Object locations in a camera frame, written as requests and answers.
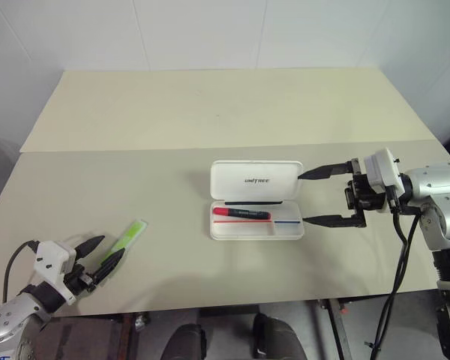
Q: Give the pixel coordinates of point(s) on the dark rounded shape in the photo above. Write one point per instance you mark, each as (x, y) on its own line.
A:
(185, 343)
(277, 337)

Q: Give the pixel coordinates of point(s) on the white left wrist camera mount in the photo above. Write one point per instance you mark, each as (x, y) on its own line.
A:
(51, 258)

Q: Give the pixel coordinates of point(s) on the white Unitree pencil case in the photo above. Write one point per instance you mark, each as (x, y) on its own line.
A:
(255, 183)

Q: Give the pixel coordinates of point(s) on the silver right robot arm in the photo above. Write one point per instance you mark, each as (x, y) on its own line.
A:
(440, 187)

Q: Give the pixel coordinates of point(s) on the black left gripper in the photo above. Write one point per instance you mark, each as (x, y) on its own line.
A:
(80, 280)

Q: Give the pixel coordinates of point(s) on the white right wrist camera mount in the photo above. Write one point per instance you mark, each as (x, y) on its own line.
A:
(382, 172)

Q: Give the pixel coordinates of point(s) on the light green marker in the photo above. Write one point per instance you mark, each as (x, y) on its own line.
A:
(132, 234)

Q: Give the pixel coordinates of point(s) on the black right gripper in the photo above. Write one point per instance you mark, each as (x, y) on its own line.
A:
(362, 195)

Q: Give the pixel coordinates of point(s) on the silver robot body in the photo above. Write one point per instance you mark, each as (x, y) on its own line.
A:
(32, 345)

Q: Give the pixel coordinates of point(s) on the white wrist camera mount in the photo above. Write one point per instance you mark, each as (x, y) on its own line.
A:
(382, 172)
(51, 258)

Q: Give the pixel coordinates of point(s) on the red and black marker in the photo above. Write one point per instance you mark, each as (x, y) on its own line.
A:
(243, 214)

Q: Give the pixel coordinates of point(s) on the black metal table frame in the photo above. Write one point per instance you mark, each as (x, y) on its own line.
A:
(337, 330)

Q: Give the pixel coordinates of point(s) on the dark brown table leg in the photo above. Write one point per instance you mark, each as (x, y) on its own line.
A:
(126, 337)

